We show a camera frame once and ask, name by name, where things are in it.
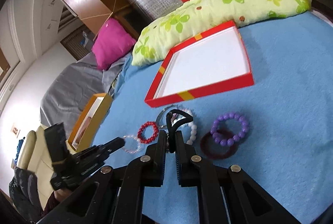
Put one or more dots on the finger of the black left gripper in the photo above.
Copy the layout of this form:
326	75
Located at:
100	152

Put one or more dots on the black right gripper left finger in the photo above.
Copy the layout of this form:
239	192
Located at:
148	170

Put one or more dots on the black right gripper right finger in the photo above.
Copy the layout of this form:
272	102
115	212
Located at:
191	168

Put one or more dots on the dark maroon hair band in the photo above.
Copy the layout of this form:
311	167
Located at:
215	145

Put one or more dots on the silver metal bangle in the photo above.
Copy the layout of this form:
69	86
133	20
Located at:
162	115

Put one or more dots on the left hand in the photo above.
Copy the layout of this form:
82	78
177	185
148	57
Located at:
62	194

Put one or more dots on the yellow open gift box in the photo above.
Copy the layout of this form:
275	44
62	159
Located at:
89	121

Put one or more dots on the cream leather chair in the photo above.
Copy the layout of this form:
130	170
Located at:
34	157

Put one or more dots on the grey bed sheet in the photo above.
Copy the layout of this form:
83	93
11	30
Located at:
70	92

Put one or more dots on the red shallow box tray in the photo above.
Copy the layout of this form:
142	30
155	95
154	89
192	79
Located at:
211	62

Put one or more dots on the magenta pillow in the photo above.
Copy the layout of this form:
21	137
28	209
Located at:
111	44

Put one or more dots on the green floral pillow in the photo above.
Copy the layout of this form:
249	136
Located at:
196	16

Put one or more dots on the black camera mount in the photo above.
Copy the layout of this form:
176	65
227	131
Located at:
55	138

